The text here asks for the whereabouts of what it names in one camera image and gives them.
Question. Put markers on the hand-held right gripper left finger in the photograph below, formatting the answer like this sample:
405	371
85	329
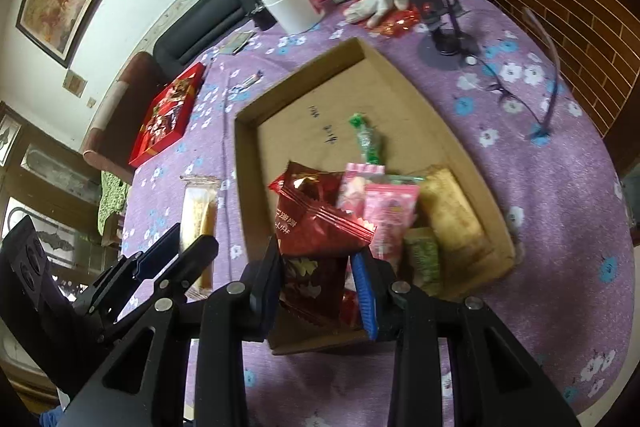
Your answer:
265	297

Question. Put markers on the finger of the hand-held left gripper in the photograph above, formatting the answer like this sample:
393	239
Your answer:
192	262
160	252

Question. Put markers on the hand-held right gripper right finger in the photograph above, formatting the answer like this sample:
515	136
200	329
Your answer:
364	297

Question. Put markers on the beige cracker packet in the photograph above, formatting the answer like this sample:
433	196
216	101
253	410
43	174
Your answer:
450	212
197	227

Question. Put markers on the brown foil snack packet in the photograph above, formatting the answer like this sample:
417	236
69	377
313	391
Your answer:
312	287

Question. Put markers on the green snack packet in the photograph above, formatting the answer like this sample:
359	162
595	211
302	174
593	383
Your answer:
424	262

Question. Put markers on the small pink snack packet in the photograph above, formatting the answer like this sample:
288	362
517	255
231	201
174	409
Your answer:
392	217

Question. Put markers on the maroon snack packet white print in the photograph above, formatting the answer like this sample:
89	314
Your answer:
310	217

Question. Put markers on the large pink snack packet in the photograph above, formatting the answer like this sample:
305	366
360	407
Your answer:
352	187

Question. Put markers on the green candy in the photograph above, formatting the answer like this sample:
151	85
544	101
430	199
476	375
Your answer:
369	142

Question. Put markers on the shallow cardboard box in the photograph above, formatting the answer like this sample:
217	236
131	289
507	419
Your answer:
300	122

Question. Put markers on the green cushioned wooden stool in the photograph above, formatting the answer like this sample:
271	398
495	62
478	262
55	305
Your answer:
112	197

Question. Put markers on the red gift box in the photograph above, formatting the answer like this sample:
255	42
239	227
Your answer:
165	122

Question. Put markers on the wooden glass cabinet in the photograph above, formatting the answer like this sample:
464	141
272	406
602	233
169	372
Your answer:
50	177

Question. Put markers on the pile of assorted wrapped sweets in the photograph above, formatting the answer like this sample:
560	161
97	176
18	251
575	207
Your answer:
167	112

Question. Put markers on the brown armchair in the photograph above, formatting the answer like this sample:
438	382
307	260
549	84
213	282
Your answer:
115	117

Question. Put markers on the purple floral tablecloth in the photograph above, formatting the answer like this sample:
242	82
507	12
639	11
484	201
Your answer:
450	147

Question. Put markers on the small white candy stick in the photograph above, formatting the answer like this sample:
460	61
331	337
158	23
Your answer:
248	81

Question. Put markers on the grey flat card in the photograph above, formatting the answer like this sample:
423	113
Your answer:
235	43

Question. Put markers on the white plastic jar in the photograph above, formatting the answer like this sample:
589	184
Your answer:
290	7

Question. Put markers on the red foil wrapper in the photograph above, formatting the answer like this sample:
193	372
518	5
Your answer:
397	22

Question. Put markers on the eyeglasses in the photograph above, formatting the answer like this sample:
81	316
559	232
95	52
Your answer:
547	72

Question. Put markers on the small wall plaque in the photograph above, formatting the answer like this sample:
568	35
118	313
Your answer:
74	84

